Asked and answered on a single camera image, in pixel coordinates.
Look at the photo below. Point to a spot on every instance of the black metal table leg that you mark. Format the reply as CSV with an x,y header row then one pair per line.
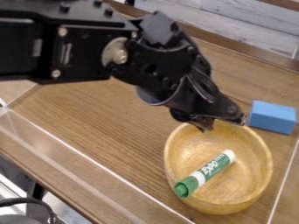
x,y
37,191

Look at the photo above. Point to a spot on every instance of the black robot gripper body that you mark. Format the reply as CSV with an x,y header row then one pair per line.
x,y
160,61

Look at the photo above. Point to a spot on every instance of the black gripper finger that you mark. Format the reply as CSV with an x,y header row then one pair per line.
x,y
212,105
201,122

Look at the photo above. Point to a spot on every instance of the blue foam block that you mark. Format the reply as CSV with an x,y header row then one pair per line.
x,y
272,117

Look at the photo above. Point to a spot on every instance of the green and white marker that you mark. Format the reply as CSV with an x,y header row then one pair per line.
x,y
199,177

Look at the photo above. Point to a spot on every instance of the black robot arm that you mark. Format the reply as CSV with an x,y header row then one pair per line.
x,y
58,41

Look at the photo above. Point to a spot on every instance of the brown wooden bowl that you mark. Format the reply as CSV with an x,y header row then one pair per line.
x,y
237,186

